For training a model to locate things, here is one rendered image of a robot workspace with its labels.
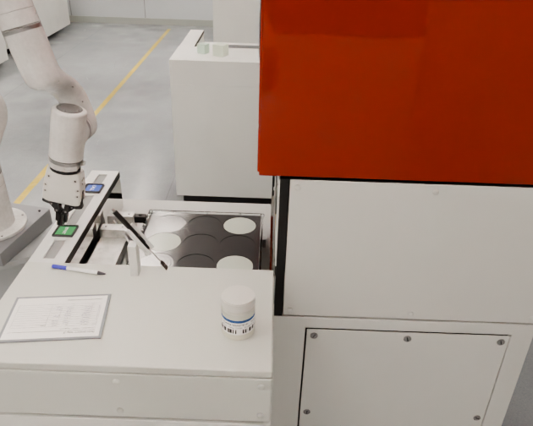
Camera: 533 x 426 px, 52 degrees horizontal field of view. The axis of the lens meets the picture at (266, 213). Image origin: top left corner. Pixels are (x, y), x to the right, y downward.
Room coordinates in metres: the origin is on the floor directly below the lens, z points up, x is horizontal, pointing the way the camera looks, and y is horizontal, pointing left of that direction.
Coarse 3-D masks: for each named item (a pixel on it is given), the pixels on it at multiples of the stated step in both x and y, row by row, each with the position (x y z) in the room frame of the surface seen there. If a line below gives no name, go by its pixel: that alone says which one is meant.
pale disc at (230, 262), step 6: (228, 258) 1.27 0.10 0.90; (234, 258) 1.27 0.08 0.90; (240, 258) 1.27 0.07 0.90; (246, 258) 1.27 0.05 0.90; (222, 264) 1.24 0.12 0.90; (228, 264) 1.24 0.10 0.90; (234, 264) 1.24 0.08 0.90; (240, 264) 1.24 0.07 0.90; (246, 264) 1.24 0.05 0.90; (252, 264) 1.24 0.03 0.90
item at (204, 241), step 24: (168, 216) 1.49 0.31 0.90; (192, 216) 1.49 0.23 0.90; (216, 216) 1.50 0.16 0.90; (240, 216) 1.50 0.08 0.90; (192, 240) 1.35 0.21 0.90; (216, 240) 1.36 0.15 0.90; (240, 240) 1.36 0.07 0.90; (144, 264) 1.23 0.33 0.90; (168, 264) 1.23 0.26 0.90; (192, 264) 1.23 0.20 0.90; (216, 264) 1.24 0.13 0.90
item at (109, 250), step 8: (136, 224) 1.50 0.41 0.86; (104, 240) 1.37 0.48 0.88; (112, 240) 1.37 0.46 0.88; (120, 240) 1.37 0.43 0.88; (96, 248) 1.32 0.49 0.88; (104, 248) 1.32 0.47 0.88; (112, 248) 1.32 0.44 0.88; (120, 248) 1.33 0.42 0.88; (96, 256) 1.28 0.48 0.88; (104, 256) 1.28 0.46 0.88; (112, 256) 1.29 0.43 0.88; (120, 256) 1.30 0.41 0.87; (104, 264) 1.25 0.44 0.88; (112, 264) 1.25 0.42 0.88
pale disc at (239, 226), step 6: (228, 222) 1.46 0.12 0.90; (234, 222) 1.46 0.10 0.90; (240, 222) 1.47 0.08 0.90; (246, 222) 1.47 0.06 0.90; (252, 222) 1.47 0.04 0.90; (228, 228) 1.43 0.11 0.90; (234, 228) 1.43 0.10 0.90; (240, 228) 1.43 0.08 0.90; (246, 228) 1.43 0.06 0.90; (252, 228) 1.43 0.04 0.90
